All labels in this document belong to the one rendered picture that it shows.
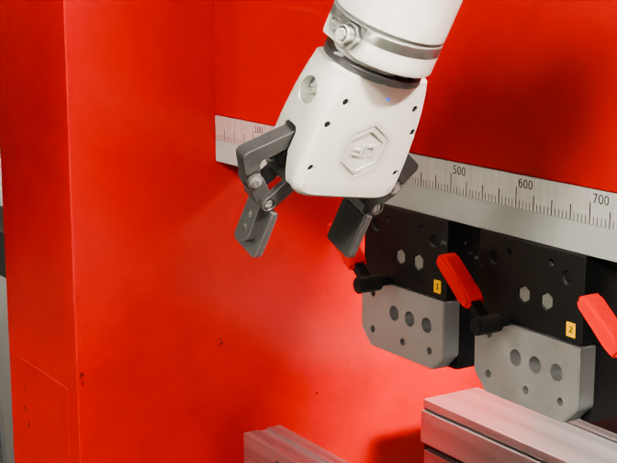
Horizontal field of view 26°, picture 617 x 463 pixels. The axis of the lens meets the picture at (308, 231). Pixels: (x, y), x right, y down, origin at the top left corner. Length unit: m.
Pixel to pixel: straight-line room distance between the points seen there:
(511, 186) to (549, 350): 0.16
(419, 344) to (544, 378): 0.20
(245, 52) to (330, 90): 0.78
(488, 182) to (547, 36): 0.17
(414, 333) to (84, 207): 0.50
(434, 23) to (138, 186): 0.88
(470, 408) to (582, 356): 0.66
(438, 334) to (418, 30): 0.56
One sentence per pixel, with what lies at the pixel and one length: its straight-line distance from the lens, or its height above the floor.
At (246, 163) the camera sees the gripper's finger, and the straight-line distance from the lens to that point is 0.95.
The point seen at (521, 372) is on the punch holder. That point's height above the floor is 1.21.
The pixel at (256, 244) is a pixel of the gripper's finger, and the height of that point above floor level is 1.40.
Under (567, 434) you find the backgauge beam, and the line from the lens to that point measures 1.83.
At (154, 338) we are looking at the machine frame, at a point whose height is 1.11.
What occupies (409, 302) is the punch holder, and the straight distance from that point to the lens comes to 1.46.
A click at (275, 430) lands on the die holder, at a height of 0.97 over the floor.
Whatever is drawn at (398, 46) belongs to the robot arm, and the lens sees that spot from 0.93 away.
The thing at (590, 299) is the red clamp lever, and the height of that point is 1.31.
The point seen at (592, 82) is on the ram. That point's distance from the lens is 1.22.
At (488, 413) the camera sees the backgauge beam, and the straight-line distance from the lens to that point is 1.90.
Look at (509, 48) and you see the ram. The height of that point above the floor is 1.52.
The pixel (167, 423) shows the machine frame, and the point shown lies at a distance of 1.85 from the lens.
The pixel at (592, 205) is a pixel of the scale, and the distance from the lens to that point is 1.23.
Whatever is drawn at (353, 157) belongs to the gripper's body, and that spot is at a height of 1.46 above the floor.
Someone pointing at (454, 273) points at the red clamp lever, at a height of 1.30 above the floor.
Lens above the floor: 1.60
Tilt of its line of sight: 11 degrees down
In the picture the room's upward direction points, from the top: straight up
